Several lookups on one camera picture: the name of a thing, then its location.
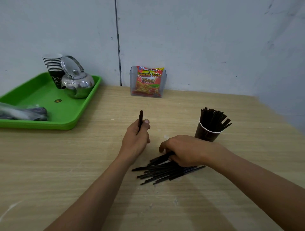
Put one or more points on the person's left hand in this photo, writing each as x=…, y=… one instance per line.
x=133, y=142

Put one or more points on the person's right hand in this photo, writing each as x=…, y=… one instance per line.
x=190, y=151

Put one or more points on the person's left thumb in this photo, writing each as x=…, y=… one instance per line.
x=144, y=124

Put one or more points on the person's right thumb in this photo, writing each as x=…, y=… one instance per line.
x=175, y=159

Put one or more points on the small black straw bundle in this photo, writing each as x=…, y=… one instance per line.
x=140, y=119
x=159, y=159

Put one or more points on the person's right forearm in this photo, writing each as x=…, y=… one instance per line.
x=259, y=185

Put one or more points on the person's left forearm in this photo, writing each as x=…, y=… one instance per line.
x=95, y=197

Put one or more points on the pile of loose black straws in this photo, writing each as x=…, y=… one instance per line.
x=164, y=173

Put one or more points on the clear plastic cup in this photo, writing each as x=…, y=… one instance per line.
x=206, y=135

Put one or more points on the orange snack packet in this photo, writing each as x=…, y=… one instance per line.
x=147, y=82

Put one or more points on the clear acrylic holder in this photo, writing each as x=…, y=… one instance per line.
x=132, y=83

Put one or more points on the bunch of black straws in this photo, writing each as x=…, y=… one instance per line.
x=213, y=120

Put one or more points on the silver metal kettle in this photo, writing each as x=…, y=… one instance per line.
x=78, y=84

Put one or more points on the green plastic tray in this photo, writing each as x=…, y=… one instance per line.
x=64, y=111

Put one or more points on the stack of black paper cups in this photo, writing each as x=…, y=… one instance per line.
x=54, y=66

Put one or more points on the clear plastic bag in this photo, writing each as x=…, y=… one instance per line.
x=21, y=113

